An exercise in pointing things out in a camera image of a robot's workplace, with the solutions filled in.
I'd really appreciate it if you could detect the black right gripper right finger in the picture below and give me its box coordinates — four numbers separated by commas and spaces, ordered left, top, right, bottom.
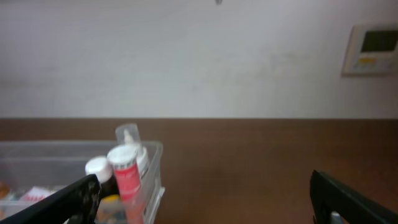
310, 170, 397, 224

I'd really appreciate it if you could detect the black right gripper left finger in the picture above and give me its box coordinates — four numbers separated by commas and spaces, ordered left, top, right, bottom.
1, 174, 101, 224

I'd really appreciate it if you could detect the white Panadol medicine box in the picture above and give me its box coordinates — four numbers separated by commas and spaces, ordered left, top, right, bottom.
19, 186, 56, 202

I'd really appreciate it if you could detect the black bottle white cap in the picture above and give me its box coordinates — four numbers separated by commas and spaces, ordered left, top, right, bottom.
85, 156, 119, 198

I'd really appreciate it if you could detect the clear plastic container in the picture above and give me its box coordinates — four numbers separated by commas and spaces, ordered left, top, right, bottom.
1, 141, 165, 224

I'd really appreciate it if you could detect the orange tube white cap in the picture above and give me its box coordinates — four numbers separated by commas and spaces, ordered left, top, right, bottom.
107, 144, 144, 224

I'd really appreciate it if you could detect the gold-lidded balm jar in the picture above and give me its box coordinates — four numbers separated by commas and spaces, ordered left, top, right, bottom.
0, 182, 11, 200

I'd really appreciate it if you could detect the white translucent tube bottle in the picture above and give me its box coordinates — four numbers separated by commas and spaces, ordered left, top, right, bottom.
115, 123, 149, 179

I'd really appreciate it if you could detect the white wall control panel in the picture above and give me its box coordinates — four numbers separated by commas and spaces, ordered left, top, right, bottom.
341, 22, 397, 77

